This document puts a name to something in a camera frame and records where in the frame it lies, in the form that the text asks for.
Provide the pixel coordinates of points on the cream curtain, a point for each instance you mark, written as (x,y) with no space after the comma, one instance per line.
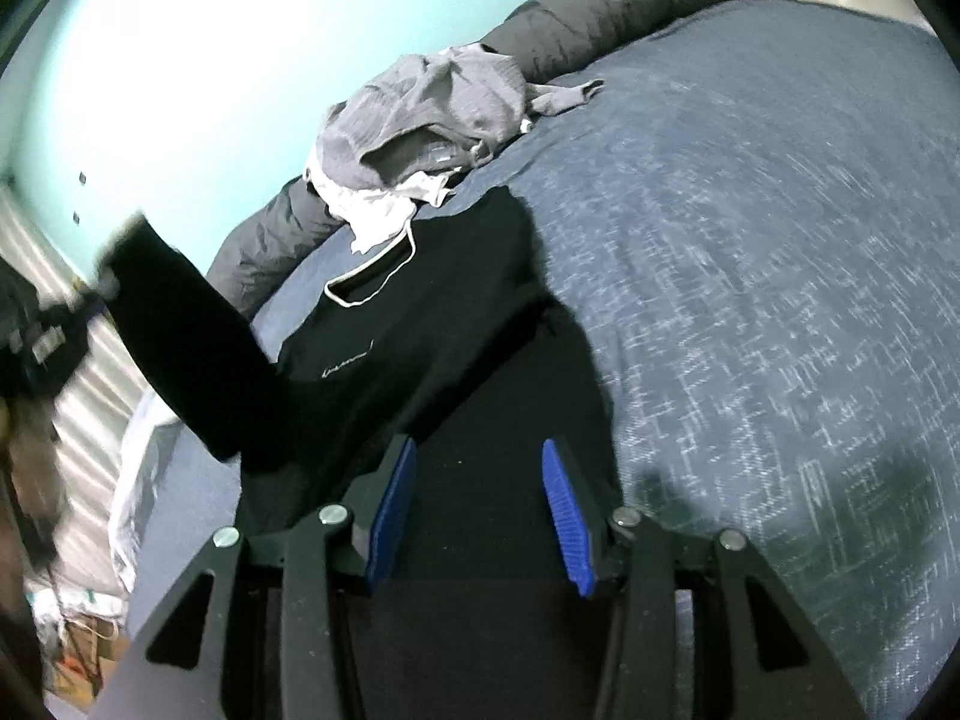
(90,390)

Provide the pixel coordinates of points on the bed with blue-grey sheet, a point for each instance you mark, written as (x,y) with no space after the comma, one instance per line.
(750,240)

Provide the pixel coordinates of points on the cardboard box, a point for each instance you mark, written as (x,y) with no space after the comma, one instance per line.
(94,649)

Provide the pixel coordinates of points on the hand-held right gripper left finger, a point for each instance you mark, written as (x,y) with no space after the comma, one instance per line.
(394,510)

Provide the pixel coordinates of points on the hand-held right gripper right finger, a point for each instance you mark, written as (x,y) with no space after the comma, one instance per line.
(566,517)

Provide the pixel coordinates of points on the grey garment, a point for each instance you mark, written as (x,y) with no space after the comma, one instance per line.
(435,97)

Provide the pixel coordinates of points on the black sweater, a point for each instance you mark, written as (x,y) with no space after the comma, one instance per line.
(450,330)

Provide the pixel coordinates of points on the white garment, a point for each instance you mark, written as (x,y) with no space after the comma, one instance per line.
(375,214)

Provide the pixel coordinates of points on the person's left forearm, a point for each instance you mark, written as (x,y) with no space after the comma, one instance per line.
(26,465)

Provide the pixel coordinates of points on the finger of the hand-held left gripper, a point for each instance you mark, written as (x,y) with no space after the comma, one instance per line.
(105,286)

